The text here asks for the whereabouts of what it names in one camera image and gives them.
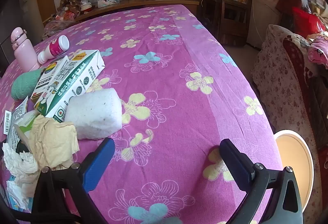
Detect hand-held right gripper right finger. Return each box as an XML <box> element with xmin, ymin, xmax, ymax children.
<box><xmin>219</xmin><ymin>138</ymin><xmax>304</xmax><ymax>224</ymax></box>

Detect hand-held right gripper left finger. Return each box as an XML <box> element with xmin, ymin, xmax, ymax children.
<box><xmin>31</xmin><ymin>137</ymin><xmax>116</xmax><ymax>224</ymax></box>

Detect white foam block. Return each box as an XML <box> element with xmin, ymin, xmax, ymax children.
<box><xmin>65</xmin><ymin>88</ymin><xmax>123</xmax><ymax>140</ymax></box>

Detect beige napkin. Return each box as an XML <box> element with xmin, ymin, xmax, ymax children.
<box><xmin>29</xmin><ymin>114</ymin><xmax>80</xmax><ymax>170</ymax></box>

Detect white trash bin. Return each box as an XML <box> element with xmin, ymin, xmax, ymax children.
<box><xmin>274</xmin><ymin>130</ymin><xmax>314</xmax><ymax>214</ymax></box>

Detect dark green wrapper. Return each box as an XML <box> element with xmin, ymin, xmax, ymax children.
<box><xmin>15</xmin><ymin>141</ymin><xmax>30</xmax><ymax>154</ymax></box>

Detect white tissue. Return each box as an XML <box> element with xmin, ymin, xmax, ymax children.
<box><xmin>2</xmin><ymin>142</ymin><xmax>39</xmax><ymax>183</ymax></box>

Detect green white tissue pack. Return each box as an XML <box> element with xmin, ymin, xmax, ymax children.
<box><xmin>6</xmin><ymin>110</ymin><xmax>41</xmax><ymax>150</ymax></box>

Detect green white milk carton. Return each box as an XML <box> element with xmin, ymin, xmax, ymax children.
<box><xmin>34</xmin><ymin>50</ymin><xmax>106</xmax><ymax>122</ymax></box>

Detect white printed sachet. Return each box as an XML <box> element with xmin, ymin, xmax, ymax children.
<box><xmin>11</xmin><ymin>96</ymin><xmax>29</xmax><ymax>122</ymax></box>

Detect light blue wipes packet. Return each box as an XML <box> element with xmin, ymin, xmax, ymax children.
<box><xmin>7</xmin><ymin>194</ymin><xmax>31</xmax><ymax>211</ymax></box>

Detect white barcode packet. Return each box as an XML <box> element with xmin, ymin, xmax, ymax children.
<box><xmin>2</xmin><ymin>110</ymin><xmax>13</xmax><ymax>135</ymax></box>

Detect rainbow print carton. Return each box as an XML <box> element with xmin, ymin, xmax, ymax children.
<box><xmin>31</xmin><ymin>55</ymin><xmax>70</xmax><ymax>99</ymax></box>

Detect teal knitted cloth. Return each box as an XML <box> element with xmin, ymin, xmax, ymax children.
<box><xmin>11</xmin><ymin>68</ymin><xmax>43</xmax><ymax>101</ymax></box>

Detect floral covered sofa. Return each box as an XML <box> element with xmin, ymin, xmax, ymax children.
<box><xmin>250</xmin><ymin>24</ymin><xmax>328</xmax><ymax>224</ymax></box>

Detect brown jacket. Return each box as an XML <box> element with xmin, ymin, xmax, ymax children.
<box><xmin>305</xmin><ymin>78</ymin><xmax>328</xmax><ymax>137</ymax></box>

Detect white bottle pink label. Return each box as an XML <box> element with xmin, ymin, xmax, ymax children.
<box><xmin>37</xmin><ymin>35</ymin><xmax>70</xmax><ymax>65</ymax></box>

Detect pink water bottle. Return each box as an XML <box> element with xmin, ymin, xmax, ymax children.
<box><xmin>11</xmin><ymin>27</ymin><xmax>39</xmax><ymax>72</ymax></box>

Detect pink blanket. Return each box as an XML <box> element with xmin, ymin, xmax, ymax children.
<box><xmin>307</xmin><ymin>32</ymin><xmax>328</xmax><ymax>69</ymax></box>

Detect plastic wrapped items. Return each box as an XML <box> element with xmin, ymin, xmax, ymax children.
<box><xmin>45</xmin><ymin>0</ymin><xmax>85</xmax><ymax>35</ymax></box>

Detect red bag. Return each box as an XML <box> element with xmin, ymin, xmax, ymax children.
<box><xmin>292</xmin><ymin>7</ymin><xmax>327</xmax><ymax>37</ymax></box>

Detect dark wooden shelf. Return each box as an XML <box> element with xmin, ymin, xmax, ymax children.
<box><xmin>202</xmin><ymin>0</ymin><xmax>255</xmax><ymax>46</ymax></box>

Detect wooden cabinet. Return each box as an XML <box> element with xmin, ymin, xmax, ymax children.
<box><xmin>42</xmin><ymin>0</ymin><xmax>200</xmax><ymax>24</ymax></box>

